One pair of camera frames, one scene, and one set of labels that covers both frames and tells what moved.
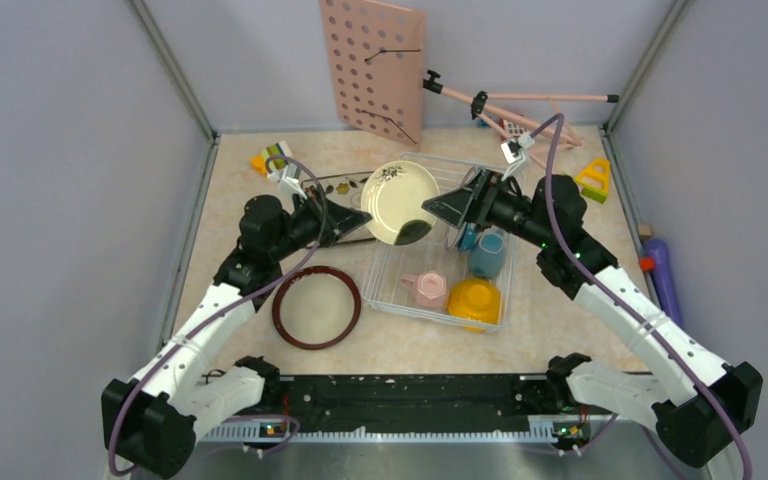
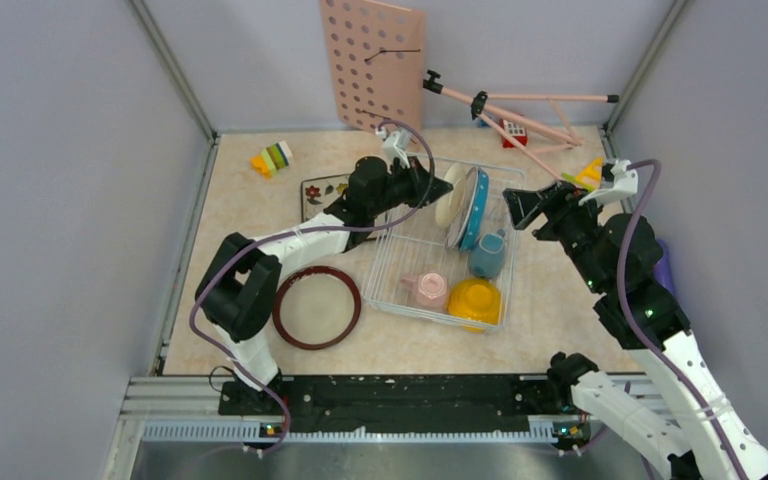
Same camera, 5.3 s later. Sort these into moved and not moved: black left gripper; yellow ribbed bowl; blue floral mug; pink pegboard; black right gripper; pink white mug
Moved: black left gripper; black right gripper
Not moved: pink pegboard; yellow ribbed bowl; pink white mug; blue floral mug
